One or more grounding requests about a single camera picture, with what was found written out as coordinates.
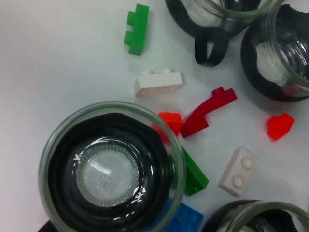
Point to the blue square plate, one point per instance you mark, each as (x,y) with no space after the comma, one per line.
(186,217)

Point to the glass teacup with black sleeve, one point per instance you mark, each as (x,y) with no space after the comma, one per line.
(217,222)
(253,79)
(108,174)
(193,19)

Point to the small red slope block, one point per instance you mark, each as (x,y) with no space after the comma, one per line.
(280,126)
(172,120)

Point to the green two-stud brick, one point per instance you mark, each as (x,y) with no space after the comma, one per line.
(137,31)

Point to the white two-stud flat plate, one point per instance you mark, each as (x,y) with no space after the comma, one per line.
(237,174)

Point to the dark red curved block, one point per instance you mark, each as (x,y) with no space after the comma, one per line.
(200,116)

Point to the green slope block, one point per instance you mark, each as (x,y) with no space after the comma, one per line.
(193,176)

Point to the white two-stud brick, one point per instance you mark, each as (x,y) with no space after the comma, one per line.
(157,82)

